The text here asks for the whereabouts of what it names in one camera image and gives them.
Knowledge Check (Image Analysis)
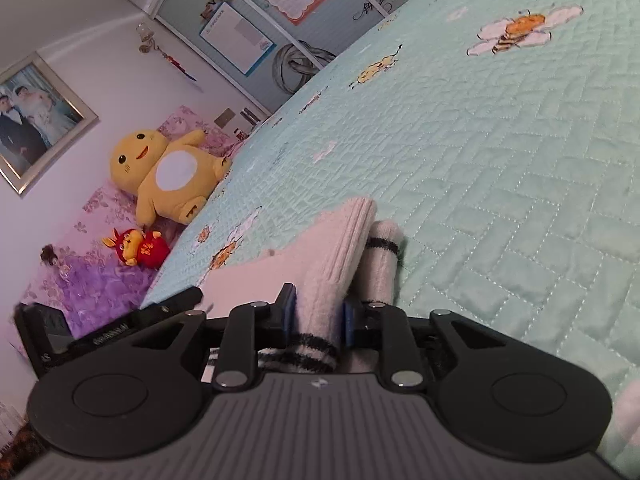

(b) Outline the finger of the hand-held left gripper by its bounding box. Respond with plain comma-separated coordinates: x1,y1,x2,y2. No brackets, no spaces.
159,287,205,317

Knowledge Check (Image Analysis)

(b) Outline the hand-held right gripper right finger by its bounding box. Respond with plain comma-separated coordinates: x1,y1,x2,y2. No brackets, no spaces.
343,299,511,392

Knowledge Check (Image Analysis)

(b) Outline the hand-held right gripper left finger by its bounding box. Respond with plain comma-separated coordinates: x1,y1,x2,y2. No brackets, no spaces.
127,283,298,394

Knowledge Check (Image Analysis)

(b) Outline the white black striped knit sweater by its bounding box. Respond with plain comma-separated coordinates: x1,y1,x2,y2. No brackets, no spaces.
199,196,405,376

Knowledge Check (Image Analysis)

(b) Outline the red plush toy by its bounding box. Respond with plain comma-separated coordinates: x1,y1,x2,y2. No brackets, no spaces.
102,228,171,268

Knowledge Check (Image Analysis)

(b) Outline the yellow plush toy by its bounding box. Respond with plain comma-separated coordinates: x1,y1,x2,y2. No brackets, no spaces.
109,129,233,228

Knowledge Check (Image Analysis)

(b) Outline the bee-print quilted bedspread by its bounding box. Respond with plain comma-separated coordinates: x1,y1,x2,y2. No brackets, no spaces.
140,0,640,480

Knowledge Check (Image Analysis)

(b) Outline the framed picture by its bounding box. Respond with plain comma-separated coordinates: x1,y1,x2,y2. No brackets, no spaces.
0,52,99,197

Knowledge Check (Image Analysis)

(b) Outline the blue-framed poster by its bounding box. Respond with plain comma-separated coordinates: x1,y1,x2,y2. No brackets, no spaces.
199,1,277,78

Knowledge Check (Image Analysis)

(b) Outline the wardrobe with sliding doors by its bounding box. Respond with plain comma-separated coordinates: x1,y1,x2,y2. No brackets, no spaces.
125,0,453,117

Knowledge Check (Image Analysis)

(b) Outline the wooden letters decoration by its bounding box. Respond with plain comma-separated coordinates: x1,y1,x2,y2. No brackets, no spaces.
199,0,231,21

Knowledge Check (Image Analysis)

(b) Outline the hanging wall decoration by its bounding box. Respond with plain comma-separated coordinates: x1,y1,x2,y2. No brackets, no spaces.
136,22,205,93

